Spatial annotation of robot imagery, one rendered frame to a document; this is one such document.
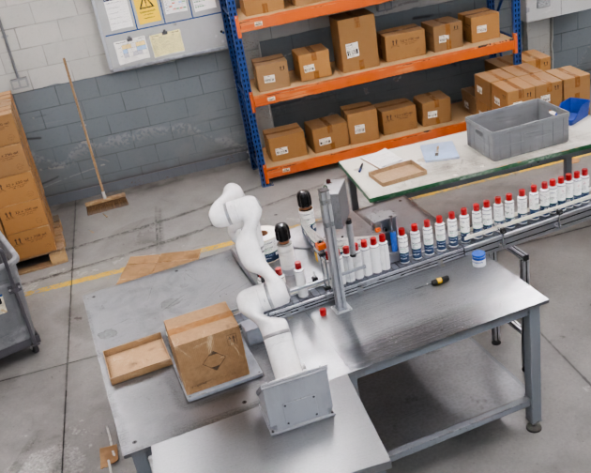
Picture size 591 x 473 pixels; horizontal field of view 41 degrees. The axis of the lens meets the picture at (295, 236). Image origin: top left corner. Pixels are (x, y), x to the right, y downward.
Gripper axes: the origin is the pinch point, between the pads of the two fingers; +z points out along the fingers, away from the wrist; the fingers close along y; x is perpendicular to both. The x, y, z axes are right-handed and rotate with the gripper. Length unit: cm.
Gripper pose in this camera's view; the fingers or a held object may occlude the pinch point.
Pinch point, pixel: (262, 277)
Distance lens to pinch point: 392.4
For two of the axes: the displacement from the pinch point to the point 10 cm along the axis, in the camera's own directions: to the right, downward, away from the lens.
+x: -9.3, 2.9, -2.5
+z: 1.6, 8.8, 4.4
